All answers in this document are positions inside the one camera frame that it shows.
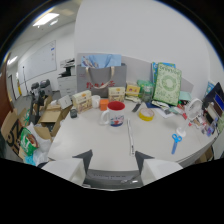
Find white wrapped straw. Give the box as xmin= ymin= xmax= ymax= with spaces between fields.
xmin=126 ymin=118 xmax=136 ymax=157

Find green snack bag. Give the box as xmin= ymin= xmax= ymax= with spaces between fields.
xmin=19 ymin=127 xmax=40 ymax=157

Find yellow tape roll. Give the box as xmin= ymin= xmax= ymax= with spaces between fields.
xmin=138 ymin=107 xmax=155 ymax=122

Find black small device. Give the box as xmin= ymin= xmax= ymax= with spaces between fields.
xmin=69 ymin=108 xmax=79 ymax=119

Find open cardboard box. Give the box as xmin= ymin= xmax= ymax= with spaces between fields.
xmin=37 ymin=103 xmax=73 ymax=138

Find white desk fan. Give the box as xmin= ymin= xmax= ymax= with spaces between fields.
xmin=175 ymin=97 xmax=204 ymax=138

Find black remote control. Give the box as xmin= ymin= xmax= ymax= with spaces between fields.
xmin=131 ymin=102 xmax=142 ymax=113

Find brown printed cardboard box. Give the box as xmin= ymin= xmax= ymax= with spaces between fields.
xmin=0 ymin=108 xmax=28 ymax=161

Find white mug red interior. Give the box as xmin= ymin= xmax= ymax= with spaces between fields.
xmin=98 ymin=100 xmax=127 ymax=128

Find cream tea box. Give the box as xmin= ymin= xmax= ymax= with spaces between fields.
xmin=107 ymin=86 xmax=126 ymax=103
xmin=71 ymin=89 xmax=94 ymax=114

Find orange small box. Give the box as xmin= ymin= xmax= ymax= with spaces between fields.
xmin=98 ymin=98 xmax=110 ymax=112

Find yellow snack box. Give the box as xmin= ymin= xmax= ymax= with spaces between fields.
xmin=125 ymin=81 xmax=141 ymax=98

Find green patterned book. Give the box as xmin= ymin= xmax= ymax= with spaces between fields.
xmin=152 ymin=62 xmax=183 ymax=107

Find white office printer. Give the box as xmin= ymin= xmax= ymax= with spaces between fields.
xmin=57 ymin=58 xmax=78 ymax=98

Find grey tote bag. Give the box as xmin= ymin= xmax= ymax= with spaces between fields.
xmin=76 ymin=63 xmax=128 ymax=98

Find blue picture board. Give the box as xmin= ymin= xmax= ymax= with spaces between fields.
xmin=80 ymin=53 xmax=122 ymax=69

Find ceiling light panel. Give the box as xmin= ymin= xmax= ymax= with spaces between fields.
xmin=32 ymin=12 xmax=61 ymax=28

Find blue handled scissors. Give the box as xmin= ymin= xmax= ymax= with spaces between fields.
xmin=170 ymin=133 xmax=183 ymax=155

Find wall whiteboard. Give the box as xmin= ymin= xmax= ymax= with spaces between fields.
xmin=17 ymin=39 xmax=58 ymax=85

